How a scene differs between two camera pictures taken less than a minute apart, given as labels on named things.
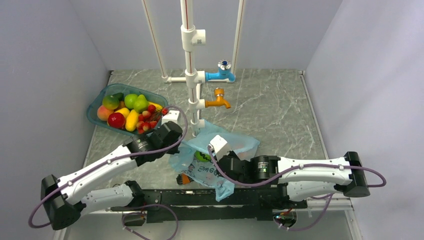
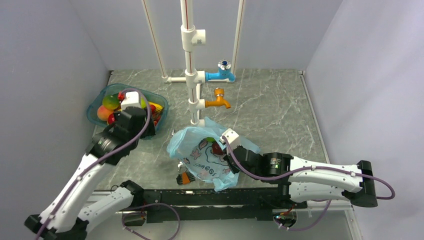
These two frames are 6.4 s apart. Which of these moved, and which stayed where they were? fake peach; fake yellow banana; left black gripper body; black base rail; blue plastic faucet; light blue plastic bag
Moved: left black gripper body; light blue plastic bag
Stayed: black base rail; blue plastic faucet; fake peach; fake yellow banana
